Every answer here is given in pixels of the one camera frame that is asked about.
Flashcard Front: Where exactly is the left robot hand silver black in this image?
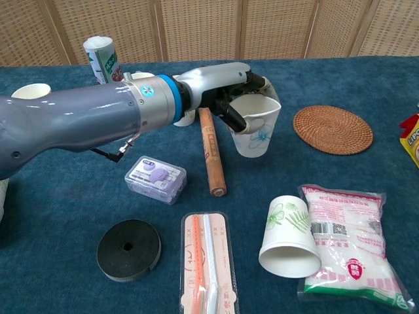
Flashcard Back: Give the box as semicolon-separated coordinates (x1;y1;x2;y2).
172;61;282;135

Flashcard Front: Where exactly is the round woven rattan coaster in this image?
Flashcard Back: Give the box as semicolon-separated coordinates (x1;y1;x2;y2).
293;105;374;156

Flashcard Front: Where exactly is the white cup green leaf print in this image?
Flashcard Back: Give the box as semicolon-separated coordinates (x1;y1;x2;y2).
258;194;323;279

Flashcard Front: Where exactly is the woven bamboo folding screen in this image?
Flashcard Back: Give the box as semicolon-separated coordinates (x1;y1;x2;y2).
0;0;419;68

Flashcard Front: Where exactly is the brown paper wrapped roll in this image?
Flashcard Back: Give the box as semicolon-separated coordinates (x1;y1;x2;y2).
197;107;228;198

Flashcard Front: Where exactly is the canister with white lid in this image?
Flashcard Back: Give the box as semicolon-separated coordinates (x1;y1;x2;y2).
82;36;125;86

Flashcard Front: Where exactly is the purple dental floss box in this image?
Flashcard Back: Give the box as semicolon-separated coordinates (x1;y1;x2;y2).
124;155;188;206

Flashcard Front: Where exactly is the blue table cloth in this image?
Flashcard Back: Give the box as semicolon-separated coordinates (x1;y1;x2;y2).
0;56;419;314

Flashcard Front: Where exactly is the black tape roll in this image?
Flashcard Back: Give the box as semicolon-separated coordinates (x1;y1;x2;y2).
96;218;162;283

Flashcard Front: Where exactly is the yellow biscuit package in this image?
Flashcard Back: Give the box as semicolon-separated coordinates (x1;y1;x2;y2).
399;113;419;169

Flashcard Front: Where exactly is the pink white sugar bag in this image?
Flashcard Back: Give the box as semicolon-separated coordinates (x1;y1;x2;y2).
297;183;415;312

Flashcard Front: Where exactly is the black angled cable plug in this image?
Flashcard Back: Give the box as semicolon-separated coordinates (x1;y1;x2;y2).
90;137;139;164

